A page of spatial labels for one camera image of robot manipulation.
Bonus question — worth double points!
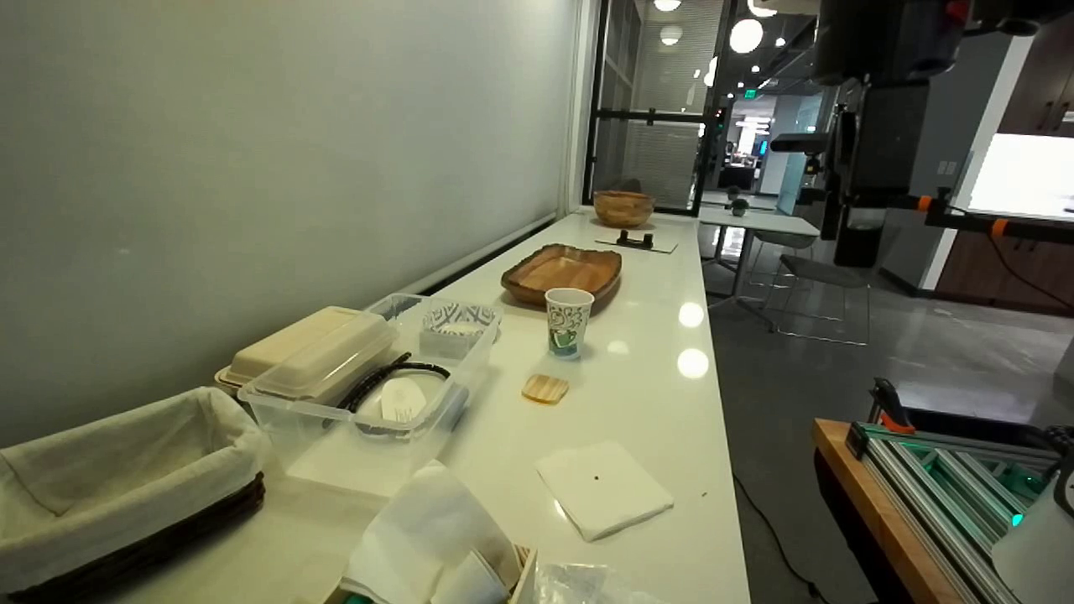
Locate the white paper towel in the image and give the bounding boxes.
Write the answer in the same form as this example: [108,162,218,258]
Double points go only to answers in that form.
[333,459,525,604]

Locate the green print paper cup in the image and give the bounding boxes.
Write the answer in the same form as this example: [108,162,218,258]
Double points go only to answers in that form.
[540,286,598,364]

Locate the wooden tray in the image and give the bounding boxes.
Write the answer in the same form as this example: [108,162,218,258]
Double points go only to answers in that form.
[498,242,628,320]

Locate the tan square cracker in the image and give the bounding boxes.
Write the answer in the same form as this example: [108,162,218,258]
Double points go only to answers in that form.
[521,371,575,409]

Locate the white mat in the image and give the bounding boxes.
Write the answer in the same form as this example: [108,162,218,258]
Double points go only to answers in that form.
[590,221,682,258]

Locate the white square napkin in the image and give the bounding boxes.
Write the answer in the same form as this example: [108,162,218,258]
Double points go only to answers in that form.
[532,439,677,547]

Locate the black framed glass partition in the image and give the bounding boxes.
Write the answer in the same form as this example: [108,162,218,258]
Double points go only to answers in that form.
[579,0,733,217]

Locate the white background table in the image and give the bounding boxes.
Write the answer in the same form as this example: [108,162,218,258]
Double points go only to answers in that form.
[697,198,827,255]

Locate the clear plastic bag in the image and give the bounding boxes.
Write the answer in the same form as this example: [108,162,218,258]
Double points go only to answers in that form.
[532,556,648,604]

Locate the black red clamp tool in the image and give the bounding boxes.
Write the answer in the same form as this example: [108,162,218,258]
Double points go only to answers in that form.
[869,380,917,436]

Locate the wooden base board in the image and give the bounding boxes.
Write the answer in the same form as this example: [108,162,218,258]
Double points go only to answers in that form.
[813,418,968,604]

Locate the black rod orange clamps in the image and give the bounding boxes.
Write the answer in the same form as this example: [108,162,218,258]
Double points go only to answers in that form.
[835,185,1074,245]

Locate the cloth lined wicker basket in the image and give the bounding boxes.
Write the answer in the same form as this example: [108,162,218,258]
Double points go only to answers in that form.
[0,382,271,601]

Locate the white glowing screen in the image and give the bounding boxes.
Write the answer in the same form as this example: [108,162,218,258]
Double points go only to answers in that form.
[960,131,1074,226]

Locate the black camera on stand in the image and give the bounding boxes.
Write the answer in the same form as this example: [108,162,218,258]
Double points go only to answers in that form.
[770,131,856,159]

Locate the black floor cable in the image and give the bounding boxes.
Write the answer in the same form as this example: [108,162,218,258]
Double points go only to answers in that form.
[733,471,833,604]

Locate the aluminium rail frame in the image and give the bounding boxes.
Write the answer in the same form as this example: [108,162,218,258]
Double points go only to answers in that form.
[843,418,1074,604]

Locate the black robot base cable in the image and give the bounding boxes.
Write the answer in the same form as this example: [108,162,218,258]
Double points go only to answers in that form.
[1047,459,1074,523]

